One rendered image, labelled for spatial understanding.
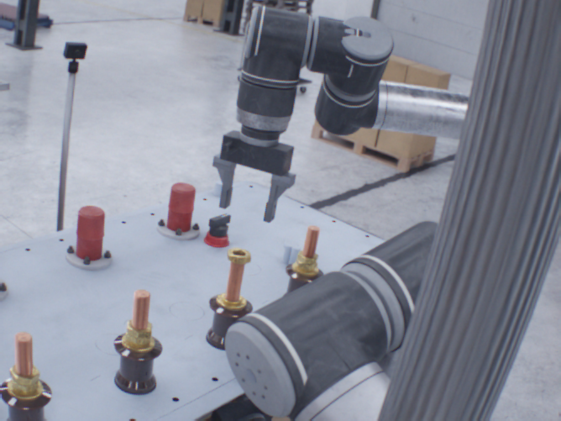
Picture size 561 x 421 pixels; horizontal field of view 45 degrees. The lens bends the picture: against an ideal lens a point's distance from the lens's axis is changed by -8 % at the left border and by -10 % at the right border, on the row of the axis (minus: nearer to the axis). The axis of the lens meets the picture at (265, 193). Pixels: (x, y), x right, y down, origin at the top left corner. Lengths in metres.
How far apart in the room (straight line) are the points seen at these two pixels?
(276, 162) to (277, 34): 0.25
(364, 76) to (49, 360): 0.83
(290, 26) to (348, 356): 0.64
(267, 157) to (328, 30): 0.27
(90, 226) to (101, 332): 0.32
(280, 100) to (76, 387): 0.67
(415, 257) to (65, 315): 0.85
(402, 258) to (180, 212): 1.07
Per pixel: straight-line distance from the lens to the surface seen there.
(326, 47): 1.31
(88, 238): 1.79
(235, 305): 1.52
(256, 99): 1.33
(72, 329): 1.56
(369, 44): 1.32
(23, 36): 11.20
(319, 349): 0.91
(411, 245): 1.04
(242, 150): 1.39
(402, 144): 7.66
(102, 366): 1.46
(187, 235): 2.01
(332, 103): 1.43
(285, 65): 1.32
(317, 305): 0.94
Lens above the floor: 2.22
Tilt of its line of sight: 21 degrees down
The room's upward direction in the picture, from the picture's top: 10 degrees clockwise
